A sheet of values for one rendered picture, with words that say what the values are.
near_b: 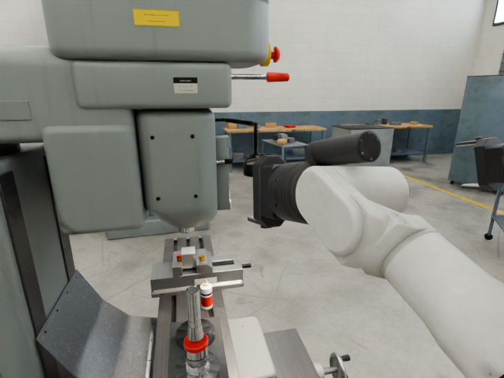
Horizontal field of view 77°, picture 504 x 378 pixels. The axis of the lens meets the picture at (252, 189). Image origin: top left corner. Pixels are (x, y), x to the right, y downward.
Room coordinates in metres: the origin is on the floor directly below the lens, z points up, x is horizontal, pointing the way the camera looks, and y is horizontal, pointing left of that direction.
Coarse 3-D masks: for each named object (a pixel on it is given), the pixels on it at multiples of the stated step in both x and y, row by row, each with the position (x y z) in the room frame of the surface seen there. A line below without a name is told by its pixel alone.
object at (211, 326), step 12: (180, 324) 0.64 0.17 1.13; (204, 324) 0.62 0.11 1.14; (216, 324) 0.64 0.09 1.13; (180, 336) 0.58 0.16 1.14; (216, 336) 0.60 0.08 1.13; (180, 348) 0.56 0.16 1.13; (216, 348) 0.56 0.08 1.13; (168, 360) 0.53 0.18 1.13; (180, 360) 0.52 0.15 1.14; (216, 360) 0.52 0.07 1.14; (168, 372) 0.50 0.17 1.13; (180, 372) 0.49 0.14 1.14; (216, 372) 0.49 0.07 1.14
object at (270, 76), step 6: (270, 72) 0.79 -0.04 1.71; (276, 72) 0.80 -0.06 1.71; (234, 78) 0.78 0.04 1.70; (240, 78) 0.78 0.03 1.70; (246, 78) 0.78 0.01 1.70; (252, 78) 0.79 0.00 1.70; (258, 78) 0.79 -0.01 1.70; (264, 78) 0.79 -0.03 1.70; (270, 78) 0.79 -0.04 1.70; (276, 78) 0.79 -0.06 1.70; (282, 78) 0.80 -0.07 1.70; (288, 78) 0.80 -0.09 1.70
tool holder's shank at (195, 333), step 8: (192, 288) 0.50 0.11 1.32; (192, 296) 0.49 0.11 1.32; (192, 304) 0.49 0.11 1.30; (192, 312) 0.49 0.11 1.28; (192, 320) 0.49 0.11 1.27; (200, 320) 0.50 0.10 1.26; (192, 328) 0.49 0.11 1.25; (200, 328) 0.49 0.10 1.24; (192, 336) 0.48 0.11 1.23; (200, 336) 0.49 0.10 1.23
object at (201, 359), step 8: (184, 352) 0.48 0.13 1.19; (200, 352) 0.48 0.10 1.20; (184, 360) 0.49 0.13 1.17; (192, 360) 0.47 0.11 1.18; (200, 360) 0.48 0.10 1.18; (208, 360) 0.50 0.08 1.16; (192, 368) 0.47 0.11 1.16; (200, 368) 0.48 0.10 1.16; (208, 368) 0.49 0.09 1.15; (192, 376) 0.47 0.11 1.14
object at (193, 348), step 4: (204, 336) 0.51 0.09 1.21; (184, 340) 0.49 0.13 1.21; (188, 340) 0.49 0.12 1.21; (204, 340) 0.49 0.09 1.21; (184, 344) 0.49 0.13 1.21; (188, 344) 0.48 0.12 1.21; (192, 344) 0.48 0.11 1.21; (196, 344) 0.48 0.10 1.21; (200, 344) 0.48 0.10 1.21; (204, 344) 0.49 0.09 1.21; (184, 348) 0.48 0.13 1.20; (188, 348) 0.48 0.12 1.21; (192, 348) 0.48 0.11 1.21; (196, 348) 0.48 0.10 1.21; (200, 348) 0.48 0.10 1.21; (204, 348) 0.48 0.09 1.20; (192, 352) 0.47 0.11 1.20; (196, 352) 0.47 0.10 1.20
